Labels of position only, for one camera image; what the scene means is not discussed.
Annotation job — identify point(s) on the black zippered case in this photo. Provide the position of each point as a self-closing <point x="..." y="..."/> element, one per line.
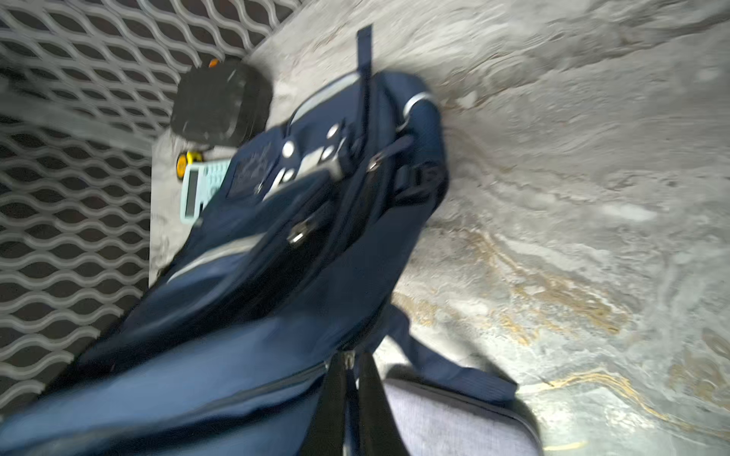
<point x="222" y="105"/>

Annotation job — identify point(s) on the purple glasses case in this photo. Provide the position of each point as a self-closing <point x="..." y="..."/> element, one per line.
<point x="434" y="421"/>

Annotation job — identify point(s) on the teal calculator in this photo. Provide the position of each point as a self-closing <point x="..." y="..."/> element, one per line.
<point x="201" y="182"/>

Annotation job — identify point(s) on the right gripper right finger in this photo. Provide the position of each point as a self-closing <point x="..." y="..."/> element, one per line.
<point x="378" y="433"/>

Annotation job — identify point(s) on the yellow black tape measure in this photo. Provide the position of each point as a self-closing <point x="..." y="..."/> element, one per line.
<point x="185" y="159"/>

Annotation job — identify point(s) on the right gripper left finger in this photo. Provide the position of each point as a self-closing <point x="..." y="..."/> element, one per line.
<point x="325" y="434"/>

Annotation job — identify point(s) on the navy blue backpack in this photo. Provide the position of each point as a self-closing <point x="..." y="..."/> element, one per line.
<point x="294" y="259"/>

